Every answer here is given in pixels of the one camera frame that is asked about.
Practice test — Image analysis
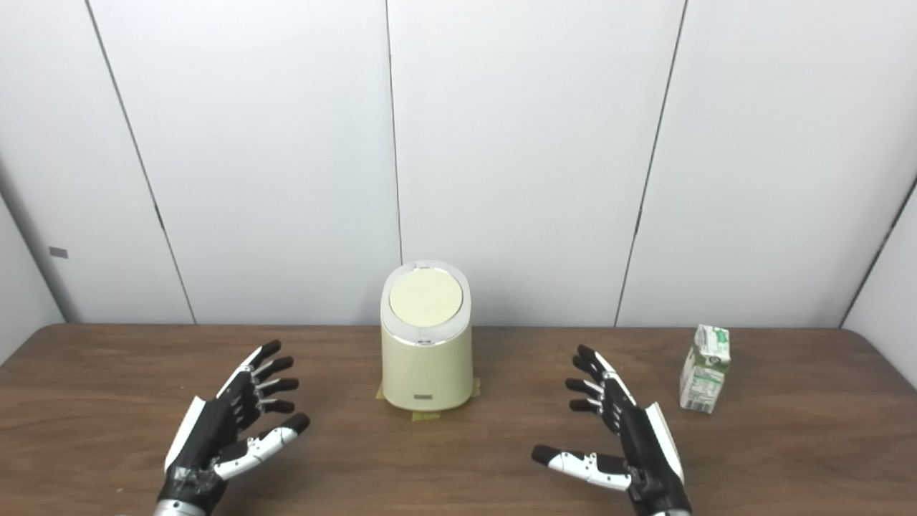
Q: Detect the round cream bin lid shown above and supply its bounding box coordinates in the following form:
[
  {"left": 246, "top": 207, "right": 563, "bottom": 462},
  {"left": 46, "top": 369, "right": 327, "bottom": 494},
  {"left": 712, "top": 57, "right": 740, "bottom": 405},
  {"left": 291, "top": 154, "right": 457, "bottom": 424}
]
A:
[{"left": 389, "top": 265, "right": 464, "bottom": 323}]

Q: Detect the cream-colored plastic bin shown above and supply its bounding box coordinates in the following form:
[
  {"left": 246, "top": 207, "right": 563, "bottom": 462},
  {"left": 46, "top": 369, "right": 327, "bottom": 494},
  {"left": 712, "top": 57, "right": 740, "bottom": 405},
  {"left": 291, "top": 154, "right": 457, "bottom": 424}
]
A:
[{"left": 380, "top": 260, "right": 474, "bottom": 412}]

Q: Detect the green white milk carton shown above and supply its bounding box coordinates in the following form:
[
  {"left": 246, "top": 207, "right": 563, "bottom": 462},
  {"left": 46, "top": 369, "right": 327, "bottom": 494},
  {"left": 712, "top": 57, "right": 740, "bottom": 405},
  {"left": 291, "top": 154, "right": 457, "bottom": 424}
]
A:
[{"left": 679, "top": 324, "right": 732, "bottom": 414}]

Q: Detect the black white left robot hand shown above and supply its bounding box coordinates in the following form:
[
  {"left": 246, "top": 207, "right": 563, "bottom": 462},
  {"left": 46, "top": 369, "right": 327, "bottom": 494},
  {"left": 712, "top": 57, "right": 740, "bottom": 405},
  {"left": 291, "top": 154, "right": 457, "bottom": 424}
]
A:
[{"left": 156, "top": 340, "right": 311, "bottom": 512}]

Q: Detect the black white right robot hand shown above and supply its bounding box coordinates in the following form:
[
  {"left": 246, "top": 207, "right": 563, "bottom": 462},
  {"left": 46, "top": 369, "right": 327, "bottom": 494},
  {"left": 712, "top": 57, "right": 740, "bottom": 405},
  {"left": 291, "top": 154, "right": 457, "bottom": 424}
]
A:
[{"left": 532, "top": 345, "right": 693, "bottom": 515}]

